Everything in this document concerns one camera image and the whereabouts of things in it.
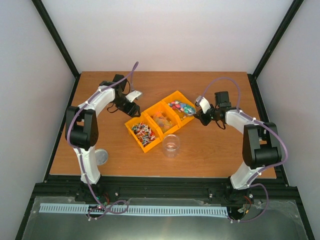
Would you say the round clear cup lid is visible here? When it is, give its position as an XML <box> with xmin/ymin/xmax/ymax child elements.
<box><xmin>95</xmin><ymin>148</ymin><xmax>109</xmax><ymax>166</ymax></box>

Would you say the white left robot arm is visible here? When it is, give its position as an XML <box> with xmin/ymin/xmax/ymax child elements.
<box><xmin>65</xmin><ymin>74</ymin><xmax>142</xmax><ymax>202</ymax></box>

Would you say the yellow bin with popsicle candies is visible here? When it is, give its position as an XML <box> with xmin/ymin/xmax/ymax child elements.
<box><xmin>144</xmin><ymin>101</ymin><xmax>181</xmax><ymax>137</ymax></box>

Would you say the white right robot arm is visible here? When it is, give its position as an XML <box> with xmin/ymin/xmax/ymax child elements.
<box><xmin>194</xmin><ymin>91</ymin><xmax>285</xmax><ymax>190</ymax></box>

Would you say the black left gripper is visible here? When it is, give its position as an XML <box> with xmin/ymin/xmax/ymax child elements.
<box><xmin>112</xmin><ymin>95</ymin><xmax>140</xmax><ymax>118</ymax></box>

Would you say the yellow bin with lollipops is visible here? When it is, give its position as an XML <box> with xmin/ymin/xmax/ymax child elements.
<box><xmin>124</xmin><ymin>113</ymin><xmax>163</xmax><ymax>153</ymax></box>

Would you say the silver metal scoop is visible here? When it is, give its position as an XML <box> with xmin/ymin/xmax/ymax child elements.
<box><xmin>180</xmin><ymin>104</ymin><xmax>196</xmax><ymax>117</ymax></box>

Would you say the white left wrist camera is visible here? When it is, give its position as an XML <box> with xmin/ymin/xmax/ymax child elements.
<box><xmin>125</xmin><ymin>90</ymin><xmax>143</xmax><ymax>103</ymax></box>

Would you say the clear plastic cup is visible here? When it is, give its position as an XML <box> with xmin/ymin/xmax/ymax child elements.
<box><xmin>162</xmin><ymin>134</ymin><xmax>181</xmax><ymax>158</ymax></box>

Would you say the light blue slotted cable duct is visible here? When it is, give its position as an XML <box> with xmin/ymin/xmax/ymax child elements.
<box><xmin>38</xmin><ymin>203</ymin><xmax>228</xmax><ymax>218</ymax></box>

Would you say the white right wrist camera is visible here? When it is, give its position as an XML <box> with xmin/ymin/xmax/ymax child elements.
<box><xmin>195</xmin><ymin>95</ymin><xmax>211</xmax><ymax>114</ymax></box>

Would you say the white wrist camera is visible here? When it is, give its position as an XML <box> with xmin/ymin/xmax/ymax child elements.
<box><xmin>195</xmin><ymin>95</ymin><xmax>211</xmax><ymax>114</ymax></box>
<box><xmin>125</xmin><ymin>90</ymin><xmax>143</xmax><ymax>103</ymax></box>

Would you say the black aluminium frame rail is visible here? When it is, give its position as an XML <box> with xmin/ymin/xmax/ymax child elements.
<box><xmin>31</xmin><ymin>175</ymin><xmax>301</xmax><ymax>203</ymax></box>

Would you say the yellow bin with star candies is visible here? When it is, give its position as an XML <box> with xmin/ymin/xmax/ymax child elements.
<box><xmin>161</xmin><ymin>90</ymin><xmax>196</xmax><ymax>127</ymax></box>

